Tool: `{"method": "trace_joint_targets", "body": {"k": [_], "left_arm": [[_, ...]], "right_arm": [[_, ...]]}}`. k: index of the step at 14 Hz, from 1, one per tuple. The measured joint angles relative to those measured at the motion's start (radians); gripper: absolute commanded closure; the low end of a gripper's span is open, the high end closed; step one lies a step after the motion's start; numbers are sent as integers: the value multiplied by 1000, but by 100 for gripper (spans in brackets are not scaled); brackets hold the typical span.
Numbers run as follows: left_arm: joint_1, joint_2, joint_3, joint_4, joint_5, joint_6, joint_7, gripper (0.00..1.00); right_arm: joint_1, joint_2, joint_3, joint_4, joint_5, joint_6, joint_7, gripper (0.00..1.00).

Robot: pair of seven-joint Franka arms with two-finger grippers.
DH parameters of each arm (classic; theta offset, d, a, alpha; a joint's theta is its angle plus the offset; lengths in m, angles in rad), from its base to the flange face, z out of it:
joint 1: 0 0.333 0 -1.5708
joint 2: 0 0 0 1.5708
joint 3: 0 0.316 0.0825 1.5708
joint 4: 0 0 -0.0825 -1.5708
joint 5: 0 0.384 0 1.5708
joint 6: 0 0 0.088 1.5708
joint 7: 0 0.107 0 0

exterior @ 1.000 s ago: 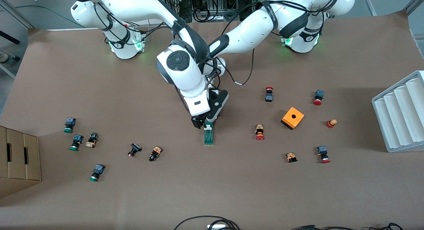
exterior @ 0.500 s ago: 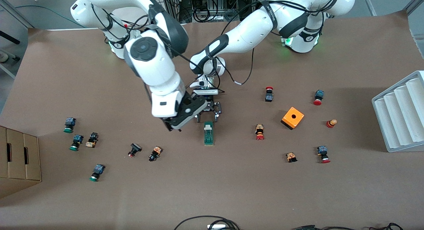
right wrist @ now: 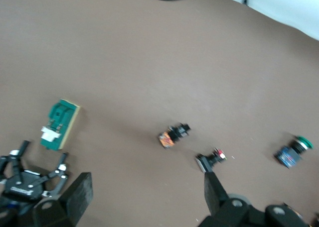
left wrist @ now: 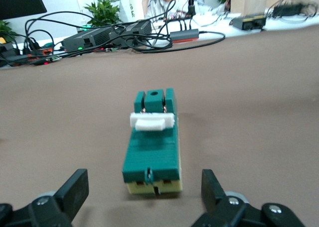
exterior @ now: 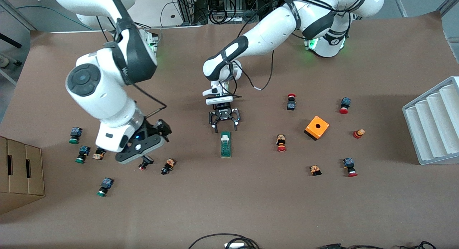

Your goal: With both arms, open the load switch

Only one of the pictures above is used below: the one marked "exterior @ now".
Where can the black pushbutton red tip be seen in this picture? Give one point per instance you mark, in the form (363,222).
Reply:
(143,166)

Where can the green pushbutton blue block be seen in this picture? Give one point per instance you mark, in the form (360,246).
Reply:
(75,134)
(104,186)
(83,154)

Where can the orange button enclosure box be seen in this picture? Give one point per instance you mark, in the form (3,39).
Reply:
(317,127)

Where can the red pushbutton black block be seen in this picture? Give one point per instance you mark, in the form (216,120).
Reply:
(291,104)

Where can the black pushbutton orange block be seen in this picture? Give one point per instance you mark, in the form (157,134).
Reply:
(168,166)
(98,156)

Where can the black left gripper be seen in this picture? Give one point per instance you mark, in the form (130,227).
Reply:
(223,114)

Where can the red yellow emergency stop head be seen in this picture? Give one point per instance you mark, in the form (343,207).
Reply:
(358,133)

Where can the black rod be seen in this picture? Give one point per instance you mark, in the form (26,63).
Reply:
(10,40)

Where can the grey aluminium bar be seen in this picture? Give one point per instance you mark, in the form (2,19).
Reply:
(398,3)
(448,3)
(18,13)

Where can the red pushbutton orange block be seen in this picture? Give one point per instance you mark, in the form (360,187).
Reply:
(281,141)

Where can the white plug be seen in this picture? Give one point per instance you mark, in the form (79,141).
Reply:
(233,245)

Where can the green load switch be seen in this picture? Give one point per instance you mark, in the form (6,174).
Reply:
(226,147)

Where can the grey ribbed tray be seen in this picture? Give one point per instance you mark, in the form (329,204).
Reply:
(430,127)

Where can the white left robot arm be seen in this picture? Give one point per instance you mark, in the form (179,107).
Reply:
(265,30)

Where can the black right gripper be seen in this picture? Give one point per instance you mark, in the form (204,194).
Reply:
(155,128)

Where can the brown cardboard box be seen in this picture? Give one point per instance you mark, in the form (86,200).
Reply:
(21,177)

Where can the orange contact block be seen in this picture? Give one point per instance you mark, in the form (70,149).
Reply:
(315,170)

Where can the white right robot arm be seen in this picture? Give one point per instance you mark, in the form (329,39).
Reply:
(104,98)

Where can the white mounting plate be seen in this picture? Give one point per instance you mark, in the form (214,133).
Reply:
(150,5)

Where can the red pushbutton blue block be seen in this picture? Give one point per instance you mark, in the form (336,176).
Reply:
(345,104)
(349,166)

